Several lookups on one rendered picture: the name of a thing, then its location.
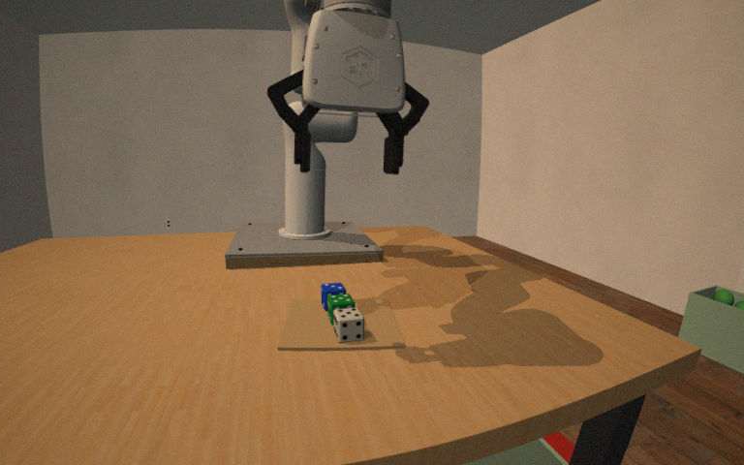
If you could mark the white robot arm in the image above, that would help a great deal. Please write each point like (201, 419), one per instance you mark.
(305, 191)

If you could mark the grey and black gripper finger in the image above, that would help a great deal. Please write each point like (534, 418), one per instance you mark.
(398, 128)
(298, 123)

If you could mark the white die with black pips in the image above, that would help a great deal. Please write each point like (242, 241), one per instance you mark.
(348, 325)

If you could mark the tan flat mat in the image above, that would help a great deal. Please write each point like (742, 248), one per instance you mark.
(308, 328)

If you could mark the blue die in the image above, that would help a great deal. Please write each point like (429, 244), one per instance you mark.
(331, 289)

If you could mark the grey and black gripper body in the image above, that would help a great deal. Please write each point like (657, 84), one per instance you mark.
(355, 63)

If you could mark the green die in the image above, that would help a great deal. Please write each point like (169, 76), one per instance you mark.
(338, 301)

